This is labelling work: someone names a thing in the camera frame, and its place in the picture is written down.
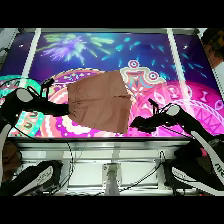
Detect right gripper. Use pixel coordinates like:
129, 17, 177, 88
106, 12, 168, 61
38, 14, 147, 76
129, 115, 160, 134

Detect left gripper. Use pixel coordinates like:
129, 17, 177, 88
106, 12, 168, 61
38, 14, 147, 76
46, 101, 71, 118

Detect brown shorts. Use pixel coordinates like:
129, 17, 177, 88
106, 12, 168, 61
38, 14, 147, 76
66, 69, 133, 136

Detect dark checked garment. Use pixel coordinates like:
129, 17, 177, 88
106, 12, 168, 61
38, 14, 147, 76
201, 28, 224, 62

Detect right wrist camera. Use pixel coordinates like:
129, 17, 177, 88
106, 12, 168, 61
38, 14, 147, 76
147, 97, 161, 116

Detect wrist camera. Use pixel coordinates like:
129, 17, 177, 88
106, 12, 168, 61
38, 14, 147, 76
147, 97, 161, 116
40, 77, 56, 100

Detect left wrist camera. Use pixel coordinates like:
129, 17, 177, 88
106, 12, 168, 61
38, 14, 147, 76
40, 77, 56, 100

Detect silver frame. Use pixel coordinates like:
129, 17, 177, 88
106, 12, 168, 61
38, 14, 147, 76
13, 137, 202, 197

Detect black cable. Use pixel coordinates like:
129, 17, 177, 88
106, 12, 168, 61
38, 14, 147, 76
49, 141, 75, 196
118, 150, 167, 193

